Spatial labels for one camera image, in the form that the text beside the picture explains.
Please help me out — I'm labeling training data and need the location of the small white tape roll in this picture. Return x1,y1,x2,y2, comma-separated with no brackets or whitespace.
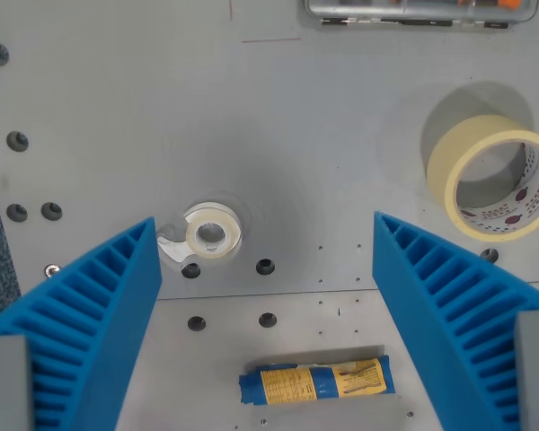
155,202,244,267

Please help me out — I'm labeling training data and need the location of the clear plastic storage box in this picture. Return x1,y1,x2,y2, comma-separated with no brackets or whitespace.
303,0,539,30

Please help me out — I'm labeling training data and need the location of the blue bag roll yellow label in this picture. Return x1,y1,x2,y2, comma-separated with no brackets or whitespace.
238,355,396,407

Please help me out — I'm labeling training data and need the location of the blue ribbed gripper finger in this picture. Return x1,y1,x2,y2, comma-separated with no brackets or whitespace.
0,216,163,431
371,211,539,431

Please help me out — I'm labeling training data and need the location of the large cream masking tape roll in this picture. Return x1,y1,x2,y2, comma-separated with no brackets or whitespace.
426,114,539,242

